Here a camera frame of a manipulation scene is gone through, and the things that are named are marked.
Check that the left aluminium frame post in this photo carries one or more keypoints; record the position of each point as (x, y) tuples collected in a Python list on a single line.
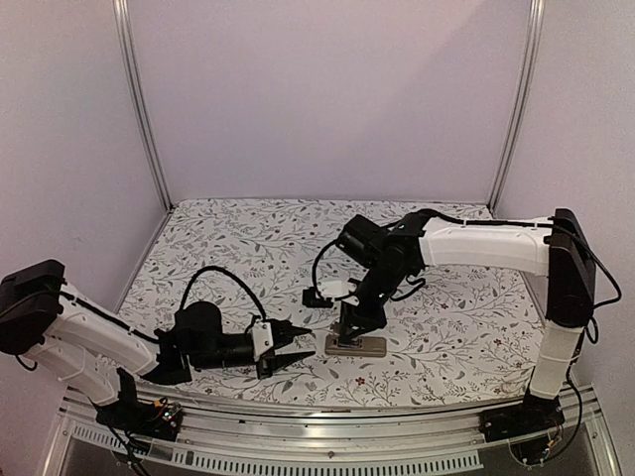
[(139, 103)]

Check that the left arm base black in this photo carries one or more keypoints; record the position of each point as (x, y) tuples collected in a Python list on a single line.
[(160, 419)]

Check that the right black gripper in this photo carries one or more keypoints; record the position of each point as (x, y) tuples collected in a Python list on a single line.
[(367, 322)]

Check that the right aluminium frame post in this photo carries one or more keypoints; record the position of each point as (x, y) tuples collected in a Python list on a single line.
[(519, 106)]

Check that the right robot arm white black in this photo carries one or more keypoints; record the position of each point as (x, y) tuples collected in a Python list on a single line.
[(553, 247)]

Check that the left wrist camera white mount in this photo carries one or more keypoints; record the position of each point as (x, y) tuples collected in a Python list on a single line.
[(261, 333)]

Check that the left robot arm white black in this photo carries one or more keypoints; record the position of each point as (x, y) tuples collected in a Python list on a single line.
[(47, 320)]

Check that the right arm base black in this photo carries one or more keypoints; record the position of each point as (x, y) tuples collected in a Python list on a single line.
[(531, 415)]

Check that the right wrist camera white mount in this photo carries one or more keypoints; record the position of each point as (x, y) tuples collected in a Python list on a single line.
[(325, 295)]

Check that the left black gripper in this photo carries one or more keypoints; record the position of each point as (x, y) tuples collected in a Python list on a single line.
[(278, 363)]

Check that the white remote control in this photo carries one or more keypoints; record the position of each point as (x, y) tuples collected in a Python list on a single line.
[(370, 347)]

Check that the floral patterned table mat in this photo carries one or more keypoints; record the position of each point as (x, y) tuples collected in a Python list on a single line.
[(471, 334)]

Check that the aluminium frame post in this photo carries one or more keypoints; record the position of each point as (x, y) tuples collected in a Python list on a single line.
[(139, 103), (519, 106)]

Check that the front aluminium rail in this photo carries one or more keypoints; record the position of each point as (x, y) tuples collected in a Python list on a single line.
[(222, 436)]

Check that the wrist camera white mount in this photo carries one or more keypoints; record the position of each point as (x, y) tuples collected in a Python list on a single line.
[(261, 333), (325, 295)]

